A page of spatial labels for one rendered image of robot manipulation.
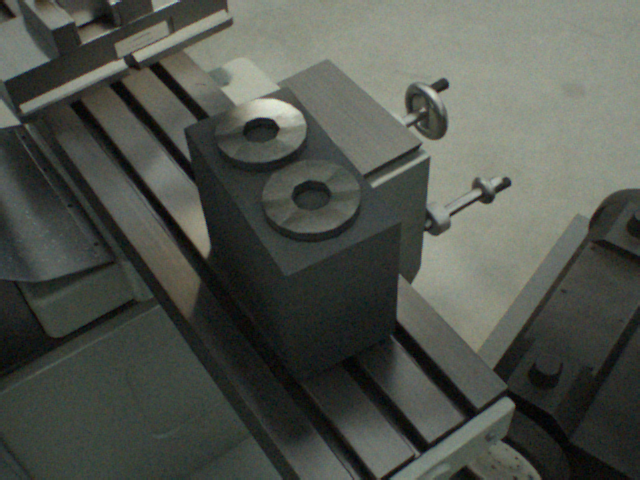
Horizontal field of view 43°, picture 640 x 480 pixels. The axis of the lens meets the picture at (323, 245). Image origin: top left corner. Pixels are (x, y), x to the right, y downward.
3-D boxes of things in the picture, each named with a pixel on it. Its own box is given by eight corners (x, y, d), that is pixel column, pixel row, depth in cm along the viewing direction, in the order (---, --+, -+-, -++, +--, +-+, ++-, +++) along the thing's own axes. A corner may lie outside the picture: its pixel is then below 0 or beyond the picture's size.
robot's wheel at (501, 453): (558, 500, 132) (584, 447, 116) (544, 525, 130) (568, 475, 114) (452, 434, 140) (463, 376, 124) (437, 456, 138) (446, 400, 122)
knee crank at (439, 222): (497, 176, 162) (501, 154, 158) (518, 194, 159) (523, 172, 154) (411, 226, 155) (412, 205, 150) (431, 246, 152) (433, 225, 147)
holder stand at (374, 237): (299, 202, 100) (287, 74, 84) (397, 333, 87) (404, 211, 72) (209, 243, 96) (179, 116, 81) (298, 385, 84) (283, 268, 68)
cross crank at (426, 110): (422, 108, 162) (426, 61, 153) (461, 141, 156) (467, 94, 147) (358, 142, 157) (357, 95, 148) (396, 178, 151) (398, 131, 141)
